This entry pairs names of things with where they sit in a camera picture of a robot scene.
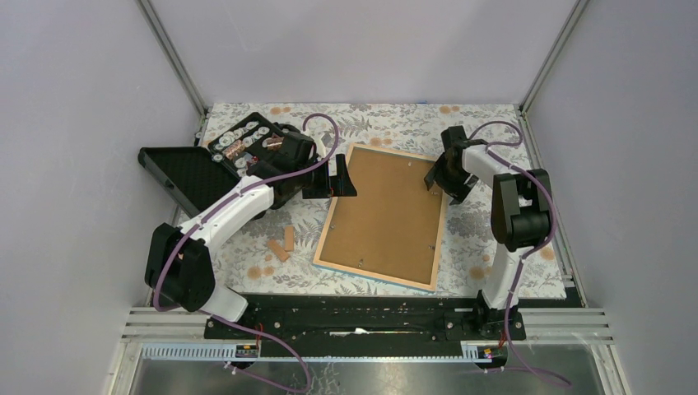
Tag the wooden picture frame blue edge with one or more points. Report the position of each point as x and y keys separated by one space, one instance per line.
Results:
x=322 y=251

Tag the aluminium corner post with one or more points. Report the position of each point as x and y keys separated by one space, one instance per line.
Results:
x=159 y=31
x=550 y=60

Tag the small wooden block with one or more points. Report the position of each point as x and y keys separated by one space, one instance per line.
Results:
x=289 y=238
x=281 y=254

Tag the brown cardboard backing board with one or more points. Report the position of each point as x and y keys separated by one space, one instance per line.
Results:
x=382 y=218

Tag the black poker chip case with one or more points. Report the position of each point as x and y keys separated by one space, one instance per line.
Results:
x=196 y=177

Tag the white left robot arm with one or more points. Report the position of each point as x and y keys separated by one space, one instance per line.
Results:
x=179 y=266

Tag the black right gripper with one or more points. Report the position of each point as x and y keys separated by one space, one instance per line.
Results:
x=457 y=192

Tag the aluminium corner post right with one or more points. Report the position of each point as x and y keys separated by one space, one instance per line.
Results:
x=550 y=60

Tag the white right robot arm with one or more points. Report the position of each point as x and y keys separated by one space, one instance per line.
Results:
x=522 y=216

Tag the floral patterned table mat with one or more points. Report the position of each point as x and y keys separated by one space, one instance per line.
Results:
x=245 y=262

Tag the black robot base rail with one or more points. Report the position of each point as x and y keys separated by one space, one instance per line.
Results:
x=368 y=326

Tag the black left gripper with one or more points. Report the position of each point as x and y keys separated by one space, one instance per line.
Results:
x=333 y=185

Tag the copper poker chip stack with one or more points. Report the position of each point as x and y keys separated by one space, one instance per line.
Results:
x=234 y=150

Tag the aluminium corner post left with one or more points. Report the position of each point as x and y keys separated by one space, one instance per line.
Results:
x=159 y=31

